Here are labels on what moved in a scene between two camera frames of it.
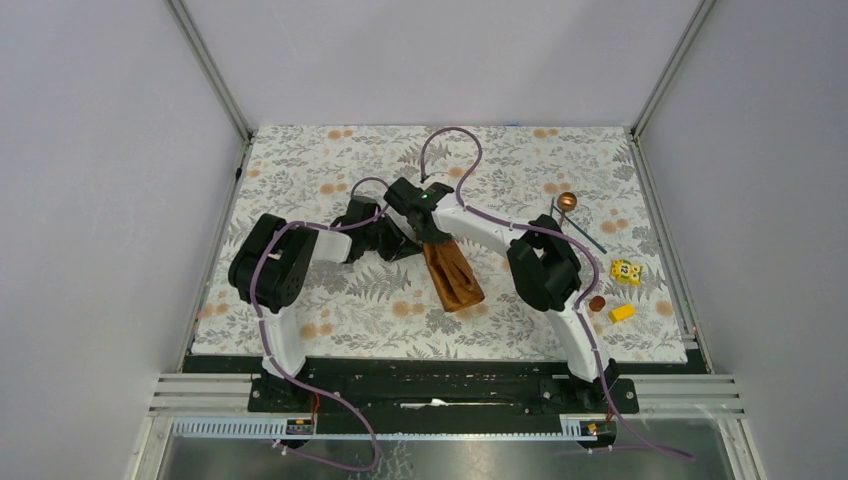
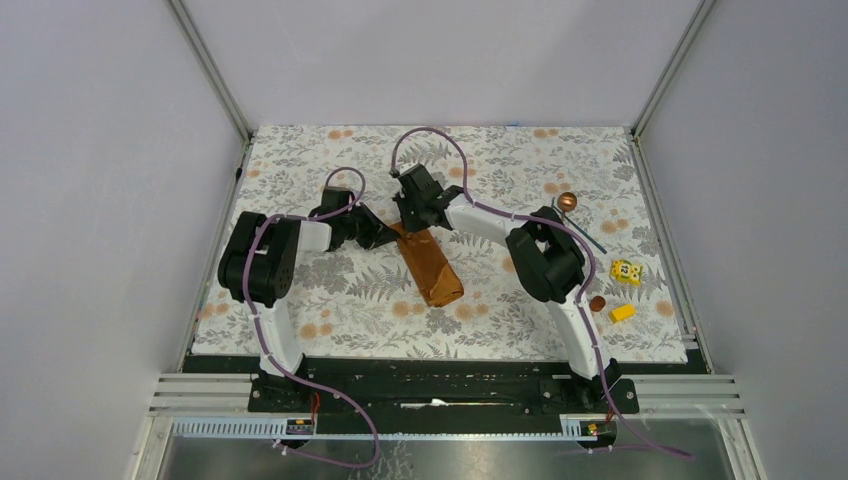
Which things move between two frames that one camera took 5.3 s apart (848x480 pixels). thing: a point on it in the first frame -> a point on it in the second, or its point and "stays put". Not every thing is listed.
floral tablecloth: x=429 y=211 stays put
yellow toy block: x=620 y=313 stays put
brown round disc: x=597 y=303 stays put
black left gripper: x=400 y=245 -> x=377 y=232
